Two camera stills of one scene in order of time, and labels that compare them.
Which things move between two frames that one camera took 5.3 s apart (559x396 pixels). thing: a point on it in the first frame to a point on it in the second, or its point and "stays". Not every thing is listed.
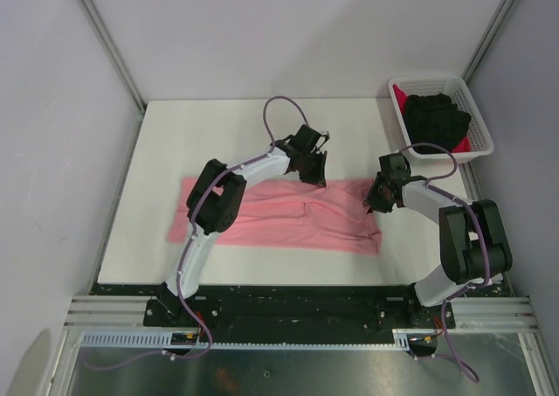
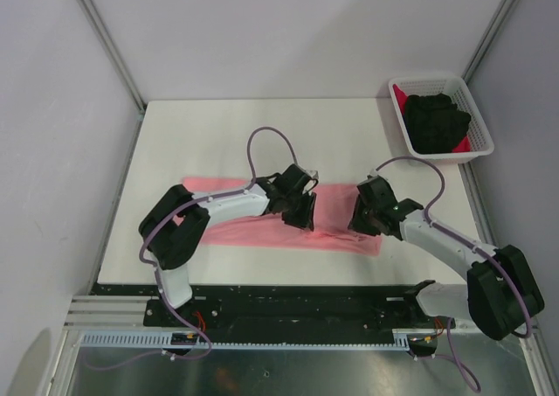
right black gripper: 374,200 to 356,223
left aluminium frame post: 105,38 stays
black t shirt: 435,119 stays
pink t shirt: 286,215 stays
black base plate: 332,314 stays
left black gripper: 317,178 to 306,218
